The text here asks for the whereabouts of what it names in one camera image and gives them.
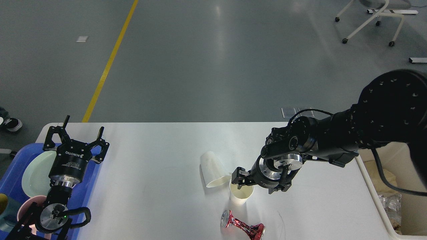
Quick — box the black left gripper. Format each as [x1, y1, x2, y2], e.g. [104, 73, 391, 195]
[43, 115, 110, 185]

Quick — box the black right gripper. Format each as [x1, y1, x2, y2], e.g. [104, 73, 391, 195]
[231, 155, 301, 194]

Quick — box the white paper cup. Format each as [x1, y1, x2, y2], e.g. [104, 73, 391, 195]
[200, 151, 231, 188]
[229, 182, 254, 206]

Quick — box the crushed red can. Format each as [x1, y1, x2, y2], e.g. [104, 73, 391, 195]
[220, 210, 265, 240]

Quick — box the light green plate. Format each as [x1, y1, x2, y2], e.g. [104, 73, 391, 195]
[21, 151, 56, 198]

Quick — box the pink mug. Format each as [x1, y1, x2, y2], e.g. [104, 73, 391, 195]
[17, 195, 47, 235]

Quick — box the dark teal mug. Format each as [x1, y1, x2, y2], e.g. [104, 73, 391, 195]
[0, 193, 22, 232]

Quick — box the brown paper bag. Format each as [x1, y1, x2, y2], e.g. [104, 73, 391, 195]
[364, 161, 399, 195]

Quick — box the aluminium foil tray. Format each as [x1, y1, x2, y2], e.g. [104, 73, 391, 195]
[378, 193, 402, 230]

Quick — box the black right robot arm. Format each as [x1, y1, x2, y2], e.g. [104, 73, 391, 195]
[231, 69, 427, 196]

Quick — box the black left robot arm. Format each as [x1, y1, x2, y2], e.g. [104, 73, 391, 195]
[6, 116, 110, 240]

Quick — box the person in jeans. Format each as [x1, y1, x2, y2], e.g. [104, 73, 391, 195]
[0, 107, 23, 133]

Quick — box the white chair base left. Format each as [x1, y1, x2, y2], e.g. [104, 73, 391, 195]
[0, 148, 17, 158]

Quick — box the left floor outlet cover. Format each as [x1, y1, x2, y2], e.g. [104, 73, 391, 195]
[282, 107, 298, 119]

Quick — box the floor outlet cover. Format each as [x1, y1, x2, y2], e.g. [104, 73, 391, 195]
[298, 107, 315, 118]
[282, 107, 298, 119]

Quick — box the blue plastic tray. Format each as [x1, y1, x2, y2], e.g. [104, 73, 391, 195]
[0, 143, 104, 239]

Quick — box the right floor outlet cover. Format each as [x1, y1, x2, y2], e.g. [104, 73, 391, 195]
[298, 107, 315, 118]

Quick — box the beige plastic bin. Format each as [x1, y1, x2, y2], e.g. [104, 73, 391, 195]
[356, 142, 427, 240]

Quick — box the white table foot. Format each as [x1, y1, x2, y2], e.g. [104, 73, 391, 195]
[408, 57, 427, 64]

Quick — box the white office chair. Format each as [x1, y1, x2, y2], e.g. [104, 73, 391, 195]
[341, 0, 411, 47]

